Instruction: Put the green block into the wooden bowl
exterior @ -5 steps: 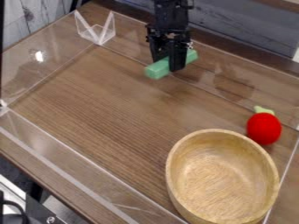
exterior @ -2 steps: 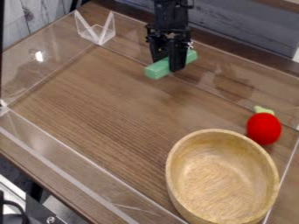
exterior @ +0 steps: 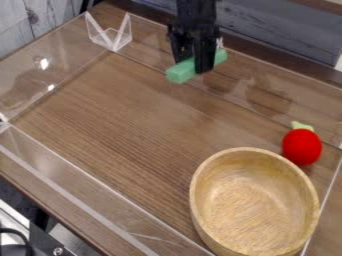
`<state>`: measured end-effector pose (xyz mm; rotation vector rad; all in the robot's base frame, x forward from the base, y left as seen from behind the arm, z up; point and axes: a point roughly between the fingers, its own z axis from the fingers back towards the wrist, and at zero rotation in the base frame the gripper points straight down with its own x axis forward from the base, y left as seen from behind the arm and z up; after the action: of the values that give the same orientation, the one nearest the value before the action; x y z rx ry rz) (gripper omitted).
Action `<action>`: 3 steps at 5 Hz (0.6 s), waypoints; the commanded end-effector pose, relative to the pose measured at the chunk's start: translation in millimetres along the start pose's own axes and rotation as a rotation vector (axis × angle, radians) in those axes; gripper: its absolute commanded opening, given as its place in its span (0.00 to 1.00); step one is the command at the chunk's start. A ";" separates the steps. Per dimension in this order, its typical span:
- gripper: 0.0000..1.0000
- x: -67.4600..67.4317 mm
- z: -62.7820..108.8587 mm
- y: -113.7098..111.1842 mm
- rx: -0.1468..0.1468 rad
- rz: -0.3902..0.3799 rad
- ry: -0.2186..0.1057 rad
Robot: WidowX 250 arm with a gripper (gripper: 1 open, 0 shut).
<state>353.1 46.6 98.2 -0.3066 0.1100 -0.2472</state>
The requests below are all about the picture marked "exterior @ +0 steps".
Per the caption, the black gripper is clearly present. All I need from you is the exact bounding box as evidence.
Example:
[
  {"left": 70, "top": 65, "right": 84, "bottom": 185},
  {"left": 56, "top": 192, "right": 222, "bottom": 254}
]
[{"left": 167, "top": 0, "right": 219, "bottom": 74}]

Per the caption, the red plush strawberry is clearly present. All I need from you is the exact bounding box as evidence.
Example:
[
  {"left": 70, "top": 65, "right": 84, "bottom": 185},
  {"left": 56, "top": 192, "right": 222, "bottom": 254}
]
[{"left": 282, "top": 121, "right": 324, "bottom": 166}]

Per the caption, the clear acrylic tray wall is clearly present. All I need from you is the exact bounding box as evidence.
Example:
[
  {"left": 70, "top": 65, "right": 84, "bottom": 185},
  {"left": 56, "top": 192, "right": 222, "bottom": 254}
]
[{"left": 0, "top": 114, "right": 217, "bottom": 256}]

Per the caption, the wooden bowl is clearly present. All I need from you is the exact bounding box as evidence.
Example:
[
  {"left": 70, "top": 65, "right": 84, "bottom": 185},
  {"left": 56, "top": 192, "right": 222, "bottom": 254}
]
[{"left": 189, "top": 147, "right": 320, "bottom": 256}]

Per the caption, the green foam block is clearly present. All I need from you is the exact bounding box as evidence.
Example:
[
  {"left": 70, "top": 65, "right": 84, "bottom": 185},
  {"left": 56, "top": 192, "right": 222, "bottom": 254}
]
[{"left": 166, "top": 48, "right": 229, "bottom": 84}]

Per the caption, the clear acrylic corner bracket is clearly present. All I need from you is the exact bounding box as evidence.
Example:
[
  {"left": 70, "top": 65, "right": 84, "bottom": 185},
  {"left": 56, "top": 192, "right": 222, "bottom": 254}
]
[{"left": 84, "top": 12, "right": 132, "bottom": 52}]

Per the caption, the black cable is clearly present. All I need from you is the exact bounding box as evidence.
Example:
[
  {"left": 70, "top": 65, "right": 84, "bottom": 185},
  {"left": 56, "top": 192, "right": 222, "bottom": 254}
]
[{"left": 0, "top": 226, "right": 32, "bottom": 256}]

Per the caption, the black metal device base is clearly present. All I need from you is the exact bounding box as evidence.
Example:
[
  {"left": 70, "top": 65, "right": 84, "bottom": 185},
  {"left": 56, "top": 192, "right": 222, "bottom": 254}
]
[{"left": 0, "top": 224, "right": 76, "bottom": 256}]

